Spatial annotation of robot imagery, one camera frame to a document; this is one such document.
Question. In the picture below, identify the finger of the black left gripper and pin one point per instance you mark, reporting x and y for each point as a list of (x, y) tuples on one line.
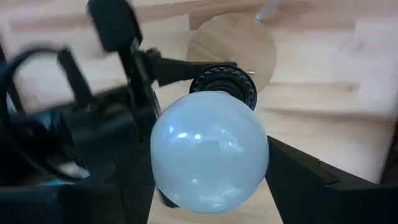
[(115, 25)]

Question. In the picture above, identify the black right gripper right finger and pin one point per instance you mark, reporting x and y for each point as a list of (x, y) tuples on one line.
[(326, 199)]

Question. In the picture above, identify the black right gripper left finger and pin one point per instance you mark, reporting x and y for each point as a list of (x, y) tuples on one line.
[(77, 205)]

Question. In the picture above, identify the round wooden lamp base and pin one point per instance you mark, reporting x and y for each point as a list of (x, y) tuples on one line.
[(233, 40)]

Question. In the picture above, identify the white lightbulb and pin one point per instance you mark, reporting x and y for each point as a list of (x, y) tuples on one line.
[(208, 152)]

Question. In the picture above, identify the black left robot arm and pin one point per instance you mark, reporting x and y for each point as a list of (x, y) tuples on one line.
[(25, 149)]

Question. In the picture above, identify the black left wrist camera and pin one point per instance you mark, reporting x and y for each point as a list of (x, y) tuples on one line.
[(102, 124)]

